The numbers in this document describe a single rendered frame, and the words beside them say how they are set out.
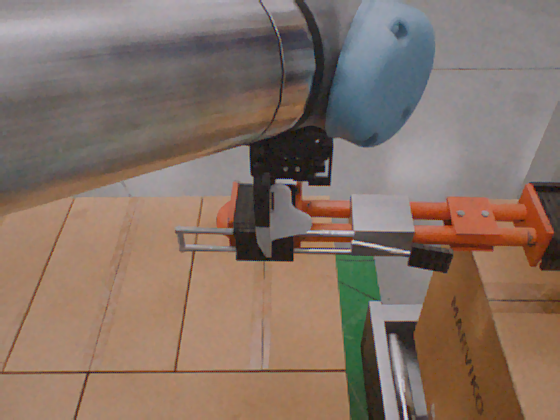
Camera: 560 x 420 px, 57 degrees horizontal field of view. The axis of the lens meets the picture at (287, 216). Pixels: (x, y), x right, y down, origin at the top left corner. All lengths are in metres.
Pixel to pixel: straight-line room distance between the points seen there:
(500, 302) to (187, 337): 0.80
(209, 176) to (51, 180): 2.39
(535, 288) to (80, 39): 0.70
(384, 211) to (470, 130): 2.40
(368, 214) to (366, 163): 2.03
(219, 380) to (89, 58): 1.12
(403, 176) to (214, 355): 1.58
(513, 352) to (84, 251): 1.19
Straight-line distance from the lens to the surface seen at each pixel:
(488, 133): 3.01
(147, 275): 1.46
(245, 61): 0.21
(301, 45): 0.24
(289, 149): 0.50
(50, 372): 1.38
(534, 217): 0.66
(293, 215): 0.54
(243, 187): 0.62
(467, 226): 0.62
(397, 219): 0.61
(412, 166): 2.66
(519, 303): 0.76
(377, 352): 1.22
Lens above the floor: 1.65
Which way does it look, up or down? 45 degrees down
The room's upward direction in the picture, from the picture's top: straight up
